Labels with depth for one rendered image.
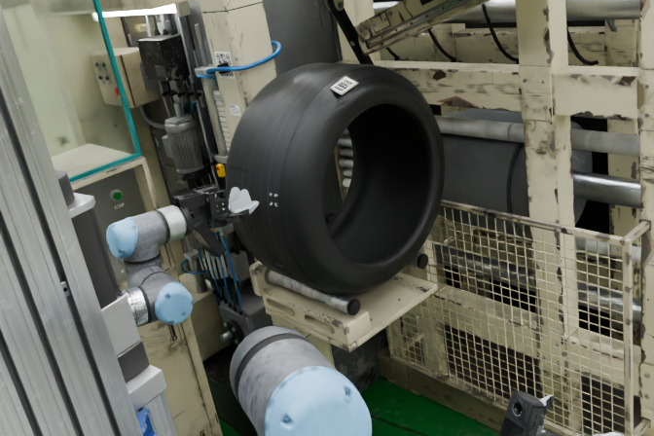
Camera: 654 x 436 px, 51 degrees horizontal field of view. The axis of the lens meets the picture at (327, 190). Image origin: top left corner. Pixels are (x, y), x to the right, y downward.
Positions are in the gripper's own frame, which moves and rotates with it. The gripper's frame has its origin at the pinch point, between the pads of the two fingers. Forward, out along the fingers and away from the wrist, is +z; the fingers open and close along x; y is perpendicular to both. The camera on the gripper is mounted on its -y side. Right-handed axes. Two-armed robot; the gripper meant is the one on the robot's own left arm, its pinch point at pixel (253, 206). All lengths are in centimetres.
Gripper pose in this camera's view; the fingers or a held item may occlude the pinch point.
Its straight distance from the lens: 162.4
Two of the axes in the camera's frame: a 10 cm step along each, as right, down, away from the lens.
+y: -0.8, -9.6, -2.8
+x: -6.7, -1.6, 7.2
